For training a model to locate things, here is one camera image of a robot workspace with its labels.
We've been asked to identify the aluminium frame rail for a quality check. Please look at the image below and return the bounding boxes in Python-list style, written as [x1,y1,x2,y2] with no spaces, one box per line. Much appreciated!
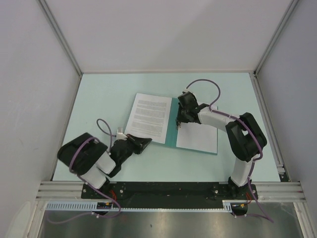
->
[36,181,306,202]

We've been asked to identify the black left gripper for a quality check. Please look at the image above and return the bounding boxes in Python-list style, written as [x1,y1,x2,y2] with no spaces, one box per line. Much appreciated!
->
[118,133,151,164]

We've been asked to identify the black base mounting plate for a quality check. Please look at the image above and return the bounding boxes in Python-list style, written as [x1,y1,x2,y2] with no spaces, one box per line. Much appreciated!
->
[81,180,258,206]

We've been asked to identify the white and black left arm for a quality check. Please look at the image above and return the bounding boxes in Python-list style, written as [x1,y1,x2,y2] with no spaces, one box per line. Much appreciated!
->
[57,132,152,198]

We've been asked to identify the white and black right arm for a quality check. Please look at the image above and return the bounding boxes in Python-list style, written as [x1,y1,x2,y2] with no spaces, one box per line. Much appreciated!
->
[176,90,267,199]

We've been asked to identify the printed white paper sheet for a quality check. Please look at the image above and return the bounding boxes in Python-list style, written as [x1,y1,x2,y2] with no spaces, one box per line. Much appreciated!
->
[125,93,172,144]

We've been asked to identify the grey slotted cable duct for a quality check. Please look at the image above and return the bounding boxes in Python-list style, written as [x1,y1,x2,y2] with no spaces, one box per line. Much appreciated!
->
[46,201,232,213]

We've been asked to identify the chrome folder clip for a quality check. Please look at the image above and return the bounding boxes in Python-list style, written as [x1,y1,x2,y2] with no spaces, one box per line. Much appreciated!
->
[175,119,181,129]

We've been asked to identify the teal folder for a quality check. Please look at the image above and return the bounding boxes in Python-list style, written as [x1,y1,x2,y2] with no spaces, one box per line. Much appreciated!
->
[123,93,219,156]

